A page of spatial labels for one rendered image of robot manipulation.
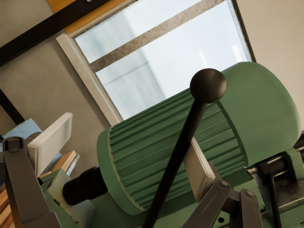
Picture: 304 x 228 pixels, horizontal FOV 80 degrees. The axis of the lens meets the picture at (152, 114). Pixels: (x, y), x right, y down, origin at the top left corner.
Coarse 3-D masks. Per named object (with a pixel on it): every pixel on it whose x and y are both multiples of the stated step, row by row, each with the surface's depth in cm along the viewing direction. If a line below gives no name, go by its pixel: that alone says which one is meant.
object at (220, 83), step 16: (192, 80) 18; (208, 80) 16; (224, 80) 17; (208, 96) 17; (192, 112) 18; (192, 128) 19; (176, 144) 20; (176, 160) 20; (160, 192) 22; (160, 208) 22; (144, 224) 24
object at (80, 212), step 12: (60, 168) 41; (48, 180) 38; (60, 180) 39; (48, 192) 35; (60, 192) 37; (48, 204) 36; (60, 204) 36; (84, 204) 42; (60, 216) 37; (72, 216) 37; (84, 216) 40
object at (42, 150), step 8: (64, 120) 18; (48, 128) 15; (56, 128) 16; (64, 128) 18; (40, 136) 14; (48, 136) 15; (56, 136) 16; (64, 136) 18; (32, 144) 13; (40, 144) 13; (48, 144) 15; (56, 144) 16; (64, 144) 19; (32, 152) 13; (40, 152) 14; (48, 152) 15; (56, 152) 17; (32, 160) 13; (40, 160) 14; (48, 160) 15; (40, 168) 14
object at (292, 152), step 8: (296, 144) 36; (280, 152) 36; (288, 152) 34; (296, 152) 33; (264, 160) 36; (272, 160) 36; (280, 160) 36; (288, 160) 35; (296, 160) 34; (264, 168) 36; (272, 168) 36; (280, 168) 36; (288, 168) 37; (296, 168) 35; (264, 176) 37; (296, 176) 35
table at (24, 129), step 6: (30, 120) 62; (18, 126) 56; (24, 126) 58; (30, 126) 61; (36, 126) 63; (6, 132) 54; (12, 132) 53; (18, 132) 55; (24, 132) 57; (30, 132) 60; (24, 138) 56; (0, 150) 48; (60, 156) 67; (54, 162) 63; (48, 168) 60; (42, 174) 56
